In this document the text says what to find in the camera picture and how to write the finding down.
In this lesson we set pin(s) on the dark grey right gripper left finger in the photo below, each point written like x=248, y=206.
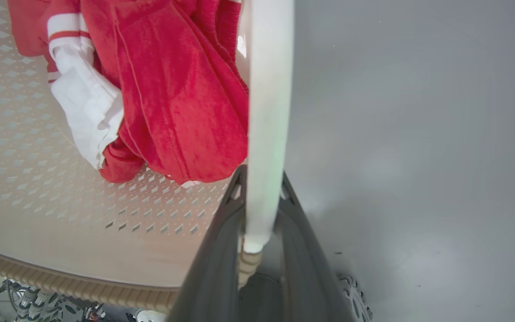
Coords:
x=215, y=268

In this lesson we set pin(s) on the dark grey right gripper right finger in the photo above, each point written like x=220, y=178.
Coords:
x=304, y=268

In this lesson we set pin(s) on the beige perforated plastic laundry basket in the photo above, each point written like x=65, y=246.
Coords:
x=38, y=210

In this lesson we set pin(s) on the grey toothed robot wheel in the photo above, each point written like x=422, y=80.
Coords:
x=356, y=302

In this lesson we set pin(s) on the red fleece garment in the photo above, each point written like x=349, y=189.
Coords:
x=181, y=98

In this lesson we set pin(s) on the white cloth garment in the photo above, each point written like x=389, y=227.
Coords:
x=90, y=107

